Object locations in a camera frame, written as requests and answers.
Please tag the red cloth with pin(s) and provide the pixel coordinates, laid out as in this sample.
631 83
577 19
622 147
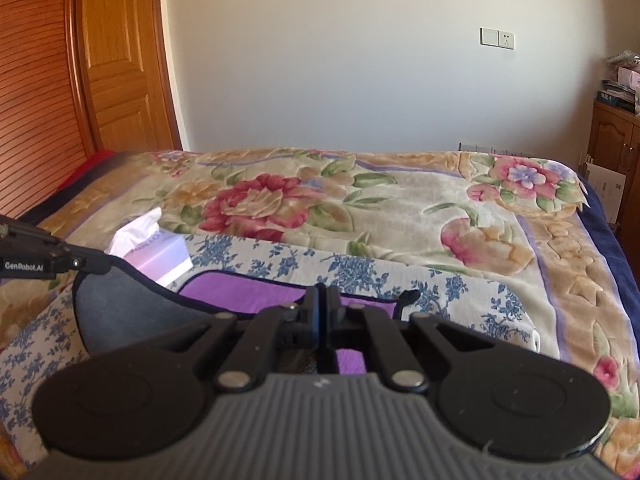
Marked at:
92 165

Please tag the white wall switch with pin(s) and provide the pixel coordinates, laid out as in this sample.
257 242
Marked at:
489 36

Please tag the pink box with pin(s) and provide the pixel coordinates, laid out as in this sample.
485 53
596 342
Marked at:
630 77

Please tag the stack of books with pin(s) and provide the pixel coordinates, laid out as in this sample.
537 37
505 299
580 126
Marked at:
620 96

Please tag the white cardboard sheet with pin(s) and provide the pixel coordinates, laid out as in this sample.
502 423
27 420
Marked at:
606 190

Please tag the white wall socket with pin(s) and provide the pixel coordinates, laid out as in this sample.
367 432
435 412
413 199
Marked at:
507 39

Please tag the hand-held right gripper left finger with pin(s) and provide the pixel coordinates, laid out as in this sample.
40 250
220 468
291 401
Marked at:
312 312

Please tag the wooden cabinet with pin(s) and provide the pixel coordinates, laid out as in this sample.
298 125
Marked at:
615 145

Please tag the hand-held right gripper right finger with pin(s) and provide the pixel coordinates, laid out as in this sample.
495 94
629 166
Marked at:
333 312

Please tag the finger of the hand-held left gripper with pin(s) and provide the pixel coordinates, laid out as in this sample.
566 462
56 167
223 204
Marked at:
87 262

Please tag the purple towel with dark trim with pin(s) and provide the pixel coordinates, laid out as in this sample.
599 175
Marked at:
150 305

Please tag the floral plush blanket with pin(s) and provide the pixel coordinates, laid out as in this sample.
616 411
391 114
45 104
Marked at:
400 200

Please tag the purple tissue box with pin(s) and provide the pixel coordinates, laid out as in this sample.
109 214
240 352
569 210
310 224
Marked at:
160 260

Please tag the wooden louvered wardrobe door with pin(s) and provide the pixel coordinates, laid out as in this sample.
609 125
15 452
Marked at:
35 85

